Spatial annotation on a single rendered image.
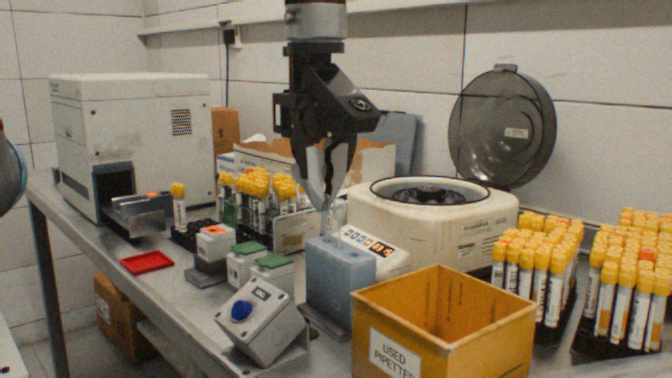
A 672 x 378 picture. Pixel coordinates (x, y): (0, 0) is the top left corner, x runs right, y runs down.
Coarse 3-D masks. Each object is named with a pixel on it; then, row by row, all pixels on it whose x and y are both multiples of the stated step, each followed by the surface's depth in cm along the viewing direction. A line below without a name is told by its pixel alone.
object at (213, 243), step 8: (224, 224) 81; (208, 232) 78; (216, 232) 78; (224, 232) 78; (232, 232) 79; (200, 240) 78; (208, 240) 76; (216, 240) 77; (224, 240) 78; (232, 240) 79; (200, 248) 79; (208, 248) 77; (216, 248) 77; (224, 248) 78; (200, 256) 79; (208, 256) 77; (216, 256) 78; (224, 256) 79
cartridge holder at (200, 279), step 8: (200, 264) 79; (208, 264) 77; (216, 264) 77; (224, 264) 78; (184, 272) 80; (192, 272) 79; (200, 272) 79; (208, 272) 77; (216, 272) 78; (224, 272) 79; (192, 280) 78; (200, 280) 76; (208, 280) 77; (216, 280) 78
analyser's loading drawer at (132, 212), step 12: (108, 204) 106; (120, 204) 99; (132, 204) 96; (144, 204) 98; (108, 216) 102; (120, 216) 96; (132, 216) 91; (144, 216) 93; (156, 216) 94; (132, 228) 92; (144, 228) 93; (156, 228) 95
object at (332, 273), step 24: (312, 240) 68; (336, 240) 68; (312, 264) 67; (336, 264) 62; (360, 264) 61; (312, 288) 68; (336, 288) 63; (360, 288) 62; (312, 312) 67; (336, 312) 64; (336, 336) 62
